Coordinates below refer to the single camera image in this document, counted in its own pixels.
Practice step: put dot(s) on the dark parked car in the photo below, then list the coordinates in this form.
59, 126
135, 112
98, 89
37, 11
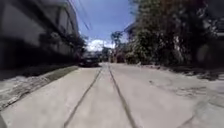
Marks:
88, 59

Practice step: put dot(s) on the distant palm tree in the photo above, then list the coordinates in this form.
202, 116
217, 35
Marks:
116, 38

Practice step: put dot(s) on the grey concrete road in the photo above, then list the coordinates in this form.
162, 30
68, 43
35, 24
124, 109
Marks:
110, 100

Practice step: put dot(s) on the large leafy trees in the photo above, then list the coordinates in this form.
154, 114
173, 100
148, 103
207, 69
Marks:
163, 33

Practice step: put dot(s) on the raised concrete kerb strip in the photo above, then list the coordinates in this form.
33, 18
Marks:
30, 81

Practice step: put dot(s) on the grey building with fence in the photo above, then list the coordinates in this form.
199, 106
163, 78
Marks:
30, 33

